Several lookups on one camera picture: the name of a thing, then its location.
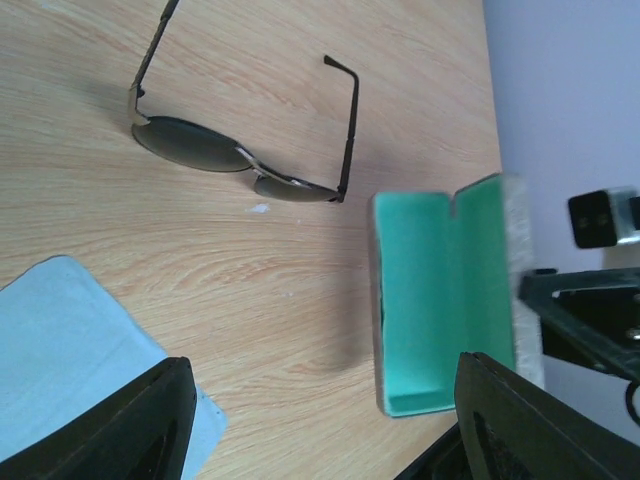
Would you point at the dark aviator sunglasses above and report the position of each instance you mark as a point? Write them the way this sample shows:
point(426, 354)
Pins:
point(195, 146)

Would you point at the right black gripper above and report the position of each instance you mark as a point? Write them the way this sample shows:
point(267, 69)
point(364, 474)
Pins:
point(595, 311)

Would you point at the light blue cleaning cloth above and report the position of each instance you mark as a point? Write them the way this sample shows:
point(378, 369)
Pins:
point(66, 345)

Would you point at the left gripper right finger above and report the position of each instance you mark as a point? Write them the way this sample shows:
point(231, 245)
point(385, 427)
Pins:
point(508, 428)

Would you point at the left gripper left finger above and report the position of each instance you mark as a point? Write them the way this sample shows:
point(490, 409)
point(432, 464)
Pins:
point(142, 431)

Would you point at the grey glasses case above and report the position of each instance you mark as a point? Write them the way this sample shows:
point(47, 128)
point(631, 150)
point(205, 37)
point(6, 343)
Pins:
point(445, 271)

